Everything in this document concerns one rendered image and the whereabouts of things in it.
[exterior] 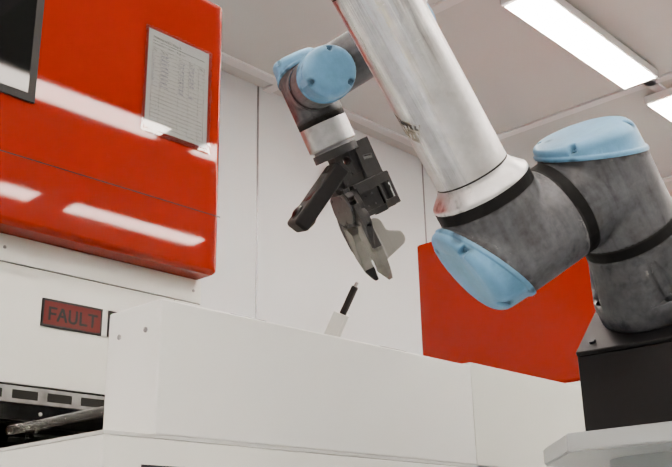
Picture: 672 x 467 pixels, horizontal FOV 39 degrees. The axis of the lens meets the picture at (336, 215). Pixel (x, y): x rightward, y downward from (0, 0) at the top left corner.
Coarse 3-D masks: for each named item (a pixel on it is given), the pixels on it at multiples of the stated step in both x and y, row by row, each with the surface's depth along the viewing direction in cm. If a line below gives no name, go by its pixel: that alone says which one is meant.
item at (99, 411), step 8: (96, 408) 130; (56, 416) 137; (64, 416) 135; (72, 416) 133; (80, 416) 132; (88, 416) 131; (96, 416) 130; (16, 424) 144; (24, 424) 142; (32, 424) 140; (40, 424) 139; (48, 424) 138; (56, 424) 136; (8, 432) 145; (16, 432) 144
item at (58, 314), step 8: (48, 304) 160; (56, 304) 161; (64, 304) 163; (48, 312) 160; (56, 312) 161; (64, 312) 162; (72, 312) 163; (80, 312) 164; (88, 312) 166; (96, 312) 167; (48, 320) 160; (56, 320) 161; (64, 320) 162; (72, 320) 163; (80, 320) 164; (88, 320) 165; (96, 320) 166; (72, 328) 162; (80, 328) 164; (88, 328) 165; (96, 328) 166
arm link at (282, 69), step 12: (312, 48) 142; (288, 60) 141; (300, 60) 140; (276, 72) 142; (288, 72) 141; (288, 84) 139; (288, 96) 141; (300, 108) 141; (324, 108) 141; (336, 108) 142; (300, 120) 142; (312, 120) 141; (324, 120) 148
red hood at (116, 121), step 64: (0, 0) 162; (64, 0) 173; (128, 0) 184; (192, 0) 197; (0, 64) 159; (64, 64) 169; (128, 64) 180; (192, 64) 192; (0, 128) 157; (64, 128) 166; (128, 128) 176; (192, 128) 188; (0, 192) 154; (64, 192) 163; (128, 192) 173; (192, 192) 184; (128, 256) 171; (192, 256) 180
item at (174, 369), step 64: (128, 320) 103; (192, 320) 102; (256, 320) 109; (128, 384) 100; (192, 384) 100; (256, 384) 106; (320, 384) 114; (384, 384) 122; (448, 384) 132; (320, 448) 111; (384, 448) 119; (448, 448) 129
